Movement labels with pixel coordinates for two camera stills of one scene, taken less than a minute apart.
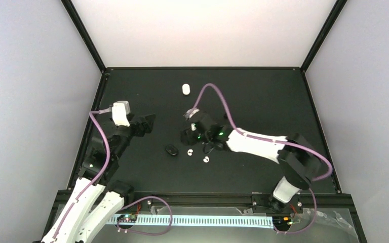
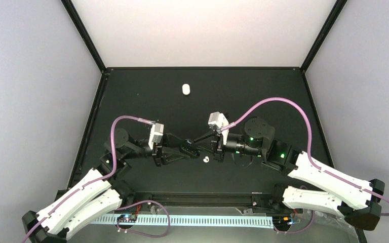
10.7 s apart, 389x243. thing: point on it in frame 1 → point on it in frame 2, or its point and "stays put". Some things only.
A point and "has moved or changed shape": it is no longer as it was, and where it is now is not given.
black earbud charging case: x=171 y=150 has moved or changed shape
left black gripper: x=147 y=126 → x=158 y=154
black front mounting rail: x=337 y=202 stays put
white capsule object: x=186 y=89 stays put
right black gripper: x=187 y=137 → x=215 y=144
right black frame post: x=330 y=22 stays put
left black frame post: x=85 y=35 stays put
